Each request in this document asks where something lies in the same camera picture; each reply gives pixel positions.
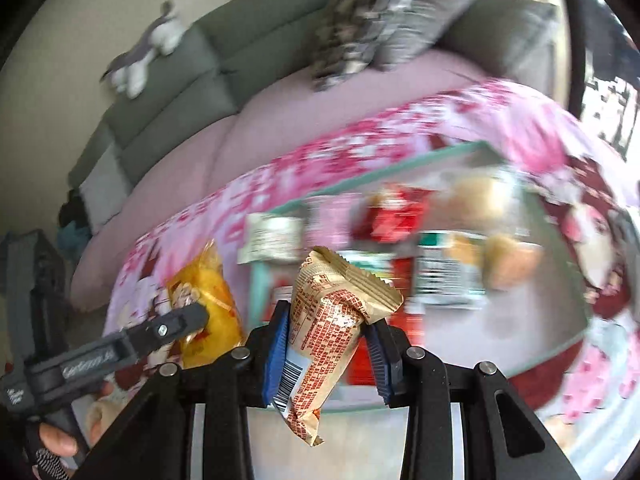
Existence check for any red gold cake packet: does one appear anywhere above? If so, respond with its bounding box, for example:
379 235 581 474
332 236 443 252
340 250 424 386

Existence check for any tan orange-print snack packet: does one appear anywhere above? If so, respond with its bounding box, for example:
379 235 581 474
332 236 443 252
272 246 404 448

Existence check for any white green walnut cake packet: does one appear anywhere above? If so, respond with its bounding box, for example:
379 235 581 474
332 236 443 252
411 230 487 310

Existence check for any red triangular snack bag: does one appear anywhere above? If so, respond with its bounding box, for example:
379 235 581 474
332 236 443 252
352 183 432 244

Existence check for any person's left hand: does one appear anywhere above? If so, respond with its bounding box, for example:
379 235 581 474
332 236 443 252
29 381 114 480

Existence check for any yellow snack packet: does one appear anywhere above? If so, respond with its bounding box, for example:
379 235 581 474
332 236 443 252
166 240 245 368

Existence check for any teal white shallow box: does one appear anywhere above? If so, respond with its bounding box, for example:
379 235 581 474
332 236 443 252
246 140 594 415

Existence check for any green white biscuit packet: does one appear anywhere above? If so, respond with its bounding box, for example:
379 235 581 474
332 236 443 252
238 212 305 264

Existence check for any clear pastry packet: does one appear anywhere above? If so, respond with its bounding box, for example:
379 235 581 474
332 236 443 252
483 234 544 290

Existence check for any pink barcode snack packet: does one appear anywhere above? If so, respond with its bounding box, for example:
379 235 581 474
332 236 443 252
305 193 359 250

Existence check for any pink cherry blossom cloth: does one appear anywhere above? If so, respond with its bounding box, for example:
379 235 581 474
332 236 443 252
105 79 639 479

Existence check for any cream jelly cup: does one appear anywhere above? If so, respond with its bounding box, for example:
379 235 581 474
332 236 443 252
449 174 513 222

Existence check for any light grey small pillow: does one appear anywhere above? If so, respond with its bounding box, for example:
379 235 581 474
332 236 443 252
79 143 131 235

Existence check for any pink sofa seat cover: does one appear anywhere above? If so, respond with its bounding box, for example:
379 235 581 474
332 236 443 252
70 49 488 311

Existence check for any grey white plush toy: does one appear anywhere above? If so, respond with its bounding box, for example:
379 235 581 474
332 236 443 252
100 0 186 100

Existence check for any grey sofa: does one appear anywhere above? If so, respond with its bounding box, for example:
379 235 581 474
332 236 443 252
67 0 559 191

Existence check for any black white patterned pillow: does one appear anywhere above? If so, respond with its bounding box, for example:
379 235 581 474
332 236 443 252
310 0 413 91

